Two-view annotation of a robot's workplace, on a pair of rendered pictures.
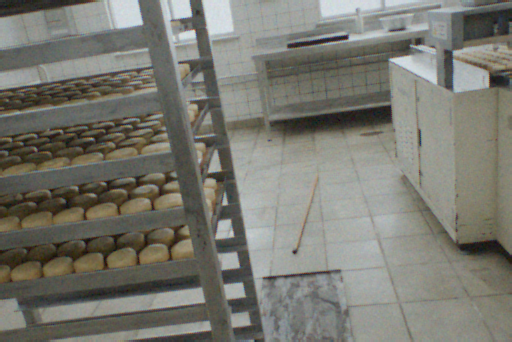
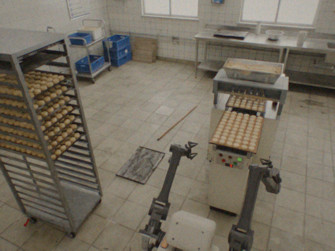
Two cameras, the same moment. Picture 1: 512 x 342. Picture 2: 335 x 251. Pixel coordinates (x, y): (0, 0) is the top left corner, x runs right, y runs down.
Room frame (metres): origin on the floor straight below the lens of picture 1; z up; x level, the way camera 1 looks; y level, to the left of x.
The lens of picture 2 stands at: (-0.50, -1.22, 2.29)
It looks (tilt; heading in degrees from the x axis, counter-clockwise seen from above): 34 degrees down; 18
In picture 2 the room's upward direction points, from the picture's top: 1 degrees counter-clockwise
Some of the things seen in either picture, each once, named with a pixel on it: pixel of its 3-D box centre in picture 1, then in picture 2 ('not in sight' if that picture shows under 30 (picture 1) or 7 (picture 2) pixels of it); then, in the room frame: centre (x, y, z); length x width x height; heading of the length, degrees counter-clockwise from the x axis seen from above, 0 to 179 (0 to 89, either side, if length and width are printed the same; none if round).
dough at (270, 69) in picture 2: not in sight; (252, 69); (2.18, -1.29, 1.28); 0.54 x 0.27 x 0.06; 85
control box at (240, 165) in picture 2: not in sight; (230, 159); (1.31, -1.20, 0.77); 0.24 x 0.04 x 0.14; 85
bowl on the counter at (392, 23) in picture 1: (396, 23); (273, 35); (4.90, -1.63, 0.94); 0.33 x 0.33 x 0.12
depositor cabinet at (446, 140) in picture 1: (479, 134); (247, 117); (2.65, -1.33, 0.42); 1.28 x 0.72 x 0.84; 175
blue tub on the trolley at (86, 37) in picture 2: not in sight; (80, 39); (4.08, 2.05, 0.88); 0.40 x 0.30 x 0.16; 85
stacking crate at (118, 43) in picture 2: not in sight; (116, 42); (5.21, 1.86, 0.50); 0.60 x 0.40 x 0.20; 174
